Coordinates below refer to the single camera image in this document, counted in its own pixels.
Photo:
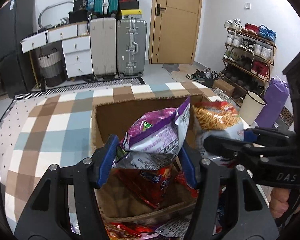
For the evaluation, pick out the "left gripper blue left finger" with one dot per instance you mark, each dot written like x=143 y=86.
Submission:
x=105 y=159

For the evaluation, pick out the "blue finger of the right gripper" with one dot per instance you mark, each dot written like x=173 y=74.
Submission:
x=231 y=148
x=250 y=135

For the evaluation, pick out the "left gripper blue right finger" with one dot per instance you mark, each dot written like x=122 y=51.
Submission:
x=189 y=160

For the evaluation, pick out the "white noodle snack bag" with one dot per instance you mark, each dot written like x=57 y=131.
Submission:
x=218 y=118
x=118 y=231

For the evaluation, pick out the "red orange chips bag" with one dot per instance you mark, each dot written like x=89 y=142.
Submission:
x=148 y=185

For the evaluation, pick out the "purple snack bag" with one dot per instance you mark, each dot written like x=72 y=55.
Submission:
x=155 y=139

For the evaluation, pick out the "white noodle snack bag front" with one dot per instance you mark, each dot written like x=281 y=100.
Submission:
x=118 y=231

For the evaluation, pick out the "silver grey snack bag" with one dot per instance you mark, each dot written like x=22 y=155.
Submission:
x=176 y=228

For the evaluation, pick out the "person's right hand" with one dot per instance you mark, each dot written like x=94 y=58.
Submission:
x=278 y=204

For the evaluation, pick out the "brown cardboard SF Express box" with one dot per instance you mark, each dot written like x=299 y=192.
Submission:
x=115 y=202

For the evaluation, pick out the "white trash bin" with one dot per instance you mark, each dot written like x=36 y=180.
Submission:
x=251 y=107

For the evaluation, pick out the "small cardboard box on floor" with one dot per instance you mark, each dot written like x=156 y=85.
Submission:
x=227 y=88

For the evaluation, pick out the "plaid checkered tablecloth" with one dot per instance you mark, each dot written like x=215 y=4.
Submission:
x=58 y=132

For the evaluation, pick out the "shoes on floor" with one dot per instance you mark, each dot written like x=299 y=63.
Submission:
x=206 y=77

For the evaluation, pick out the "wooden shoe rack with shoes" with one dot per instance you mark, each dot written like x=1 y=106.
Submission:
x=249 y=57

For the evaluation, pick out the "grey door mat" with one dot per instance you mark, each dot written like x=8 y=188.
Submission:
x=171 y=67

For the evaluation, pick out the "woven laundry basket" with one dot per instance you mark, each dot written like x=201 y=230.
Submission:
x=51 y=68

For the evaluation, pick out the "white drawer desk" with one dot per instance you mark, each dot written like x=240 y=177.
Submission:
x=76 y=48

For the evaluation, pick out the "silver grey suitcase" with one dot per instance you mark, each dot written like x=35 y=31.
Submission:
x=131 y=47

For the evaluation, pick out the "beige suitcase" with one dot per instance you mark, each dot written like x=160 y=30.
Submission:
x=103 y=46

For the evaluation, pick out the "wooden door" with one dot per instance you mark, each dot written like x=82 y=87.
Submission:
x=174 y=31

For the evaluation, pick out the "black storage box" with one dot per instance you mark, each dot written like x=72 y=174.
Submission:
x=79 y=12

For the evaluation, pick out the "stack of shoe boxes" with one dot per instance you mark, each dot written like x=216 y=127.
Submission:
x=129 y=9

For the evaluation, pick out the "black refrigerator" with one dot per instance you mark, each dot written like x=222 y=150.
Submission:
x=16 y=23

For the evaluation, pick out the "wall light switch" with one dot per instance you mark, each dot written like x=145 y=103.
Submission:
x=247 y=6

